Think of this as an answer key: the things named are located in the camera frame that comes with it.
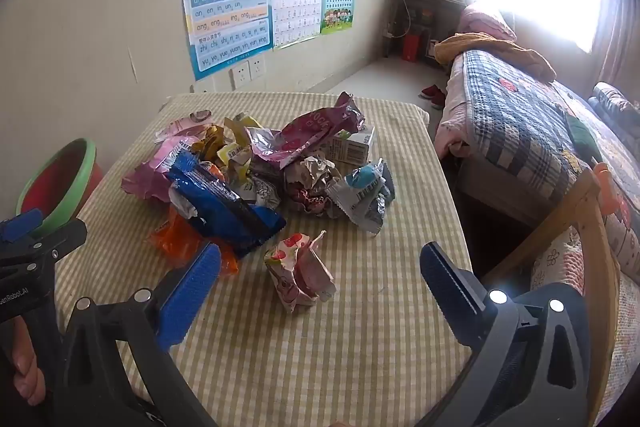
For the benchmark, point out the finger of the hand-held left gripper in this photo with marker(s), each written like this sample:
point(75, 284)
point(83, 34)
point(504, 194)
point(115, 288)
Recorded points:
point(60, 239)
point(17, 227)

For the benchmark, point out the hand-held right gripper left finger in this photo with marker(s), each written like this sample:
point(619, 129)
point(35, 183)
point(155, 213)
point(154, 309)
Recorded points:
point(187, 297)

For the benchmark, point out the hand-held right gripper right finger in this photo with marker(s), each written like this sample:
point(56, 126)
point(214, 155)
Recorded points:
point(445, 282)

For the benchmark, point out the green-rimmed red basin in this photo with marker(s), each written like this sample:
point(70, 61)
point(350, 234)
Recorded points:
point(55, 187)

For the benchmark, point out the pink white carton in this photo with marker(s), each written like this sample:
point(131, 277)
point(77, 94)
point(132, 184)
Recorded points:
point(300, 272)

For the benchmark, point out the white wrapper grey print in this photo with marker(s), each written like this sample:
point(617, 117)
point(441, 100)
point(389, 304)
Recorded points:
point(260, 194)

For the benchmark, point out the red white paper wrapper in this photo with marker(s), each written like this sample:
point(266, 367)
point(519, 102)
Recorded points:
point(315, 184)

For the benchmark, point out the person's left hand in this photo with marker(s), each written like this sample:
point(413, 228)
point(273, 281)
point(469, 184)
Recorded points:
point(27, 367)

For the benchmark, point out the orange snack wrapper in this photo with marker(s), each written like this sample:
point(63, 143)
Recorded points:
point(172, 239)

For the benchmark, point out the large dark blue snack wrapper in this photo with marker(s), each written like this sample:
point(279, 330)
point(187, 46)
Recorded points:
point(225, 207)

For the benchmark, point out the pink snack wrapper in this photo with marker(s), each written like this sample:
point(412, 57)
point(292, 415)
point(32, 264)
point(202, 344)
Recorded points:
point(147, 169)

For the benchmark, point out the floral cushion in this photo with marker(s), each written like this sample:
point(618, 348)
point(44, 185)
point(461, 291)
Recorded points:
point(560, 262)

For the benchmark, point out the silver teal snack wrapper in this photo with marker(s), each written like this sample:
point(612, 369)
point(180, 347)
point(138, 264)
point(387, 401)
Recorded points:
point(365, 194)

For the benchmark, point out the dark yellow crumpled wrapper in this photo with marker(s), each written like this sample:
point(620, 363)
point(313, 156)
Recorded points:
point(210, 144)

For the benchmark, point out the light yellow crumpled wrapper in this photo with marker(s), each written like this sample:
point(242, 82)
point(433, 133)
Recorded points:
point(240, 144)

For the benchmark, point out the white milk carton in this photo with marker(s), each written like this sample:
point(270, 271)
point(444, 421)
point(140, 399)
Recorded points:
point(352, 147)

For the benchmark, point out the pink bed sheet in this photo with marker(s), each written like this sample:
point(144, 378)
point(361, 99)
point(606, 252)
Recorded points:
point(450, 117)

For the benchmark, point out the bed with plaid quilt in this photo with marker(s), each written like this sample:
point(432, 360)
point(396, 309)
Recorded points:
point(520, 122)

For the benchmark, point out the orange object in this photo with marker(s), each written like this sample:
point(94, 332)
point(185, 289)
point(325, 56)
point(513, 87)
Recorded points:
point(607, 187)

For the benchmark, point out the green cloth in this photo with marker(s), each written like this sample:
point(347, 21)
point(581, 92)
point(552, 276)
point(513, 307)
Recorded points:
point(582, 137)

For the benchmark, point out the large magenta snack bag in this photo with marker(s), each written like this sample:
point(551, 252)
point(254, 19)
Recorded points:
point(310, 132)

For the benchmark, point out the red box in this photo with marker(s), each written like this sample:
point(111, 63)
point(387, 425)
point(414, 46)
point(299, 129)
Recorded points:
point(411, 48)

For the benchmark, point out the yellow-brown blanket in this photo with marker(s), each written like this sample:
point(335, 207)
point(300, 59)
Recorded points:
point(495, 49)

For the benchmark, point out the folded blue quilts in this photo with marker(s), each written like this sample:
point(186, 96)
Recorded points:
point(615, 102)

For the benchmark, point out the pink pillow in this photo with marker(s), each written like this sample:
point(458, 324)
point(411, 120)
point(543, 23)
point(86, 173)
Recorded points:
point(487, 23)

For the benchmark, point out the curtain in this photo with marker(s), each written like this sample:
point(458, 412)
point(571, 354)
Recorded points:
point(620, 32)

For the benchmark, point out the wooden chair frame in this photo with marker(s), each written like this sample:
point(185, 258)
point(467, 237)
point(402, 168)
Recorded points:
point(580, 212)

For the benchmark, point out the white round-port wall socket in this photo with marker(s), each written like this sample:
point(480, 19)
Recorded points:
point(202, 88)

